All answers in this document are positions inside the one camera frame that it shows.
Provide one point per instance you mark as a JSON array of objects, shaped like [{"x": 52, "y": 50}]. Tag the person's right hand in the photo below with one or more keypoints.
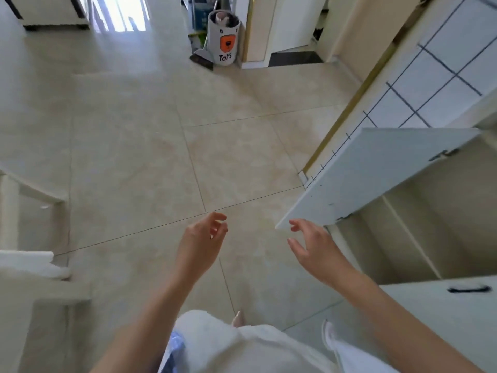
[{"x": 322, "y": 254}]

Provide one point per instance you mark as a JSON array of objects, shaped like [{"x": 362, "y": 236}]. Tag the person's left hand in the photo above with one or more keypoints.
[{"x": 196, "y": 244}]

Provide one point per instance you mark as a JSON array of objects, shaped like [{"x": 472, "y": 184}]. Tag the person's left thumb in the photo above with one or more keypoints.
[{"x": 221, "y": 229}]

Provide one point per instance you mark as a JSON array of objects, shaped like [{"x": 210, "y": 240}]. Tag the person's right thumb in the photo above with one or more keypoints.
[{"x": 296, "y": 247}]

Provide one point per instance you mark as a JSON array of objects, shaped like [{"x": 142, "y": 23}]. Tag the person's right forearm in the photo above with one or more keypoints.
[{"x": 403, "y": 330}]

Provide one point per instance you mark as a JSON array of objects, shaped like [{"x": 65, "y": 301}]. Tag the person's left forearm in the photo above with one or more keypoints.
[{"x": 143, "y": 326}]

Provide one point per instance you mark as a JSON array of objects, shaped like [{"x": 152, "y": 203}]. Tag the pink slipper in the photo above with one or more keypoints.
[{"x": 237, "y": 319}]

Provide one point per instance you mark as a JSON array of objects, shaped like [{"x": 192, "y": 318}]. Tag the white shirt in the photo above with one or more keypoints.
[{"x": 240, "y": 347}]

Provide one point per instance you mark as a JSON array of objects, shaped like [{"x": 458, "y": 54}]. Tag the white trousers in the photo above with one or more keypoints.
[{"x": 353, "y": 355}]

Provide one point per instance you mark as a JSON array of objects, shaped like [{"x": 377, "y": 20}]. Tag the white shelf cabinet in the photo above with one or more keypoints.
[{"x": 435, "y": 225}]

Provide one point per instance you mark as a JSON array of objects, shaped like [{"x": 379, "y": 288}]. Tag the dark broom head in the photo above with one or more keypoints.
[{"x": 202, "y": 60}]

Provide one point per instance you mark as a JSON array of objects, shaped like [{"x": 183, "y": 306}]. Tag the metal door hinge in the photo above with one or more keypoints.
[{"x": 443, "y": 154}]

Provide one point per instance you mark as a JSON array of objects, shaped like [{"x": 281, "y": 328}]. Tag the white toy bin orange print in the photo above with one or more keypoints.
[{"x": 223, "y": 44}]

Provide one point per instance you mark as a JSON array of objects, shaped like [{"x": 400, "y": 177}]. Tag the white folded cloth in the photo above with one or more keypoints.
[{"x": 31, "y": 264}]

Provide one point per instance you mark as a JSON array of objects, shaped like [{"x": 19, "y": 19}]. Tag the white table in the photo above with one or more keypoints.
[{"x": 31, "y": 291}]

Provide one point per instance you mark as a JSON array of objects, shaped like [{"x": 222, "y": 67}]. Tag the plush toy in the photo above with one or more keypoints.
[{"x": 227, "y": 19}]

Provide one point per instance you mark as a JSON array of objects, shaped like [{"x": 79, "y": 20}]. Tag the white room door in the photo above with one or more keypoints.
[{"x": 287, "y": 25}]

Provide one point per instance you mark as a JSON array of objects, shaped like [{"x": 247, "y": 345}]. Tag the blue box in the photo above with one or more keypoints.
[{"x": 200, "y": 13}]

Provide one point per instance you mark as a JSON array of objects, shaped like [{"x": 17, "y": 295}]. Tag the white cabinet dark legs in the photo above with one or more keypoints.
[{"x": 42, "y": 9}]

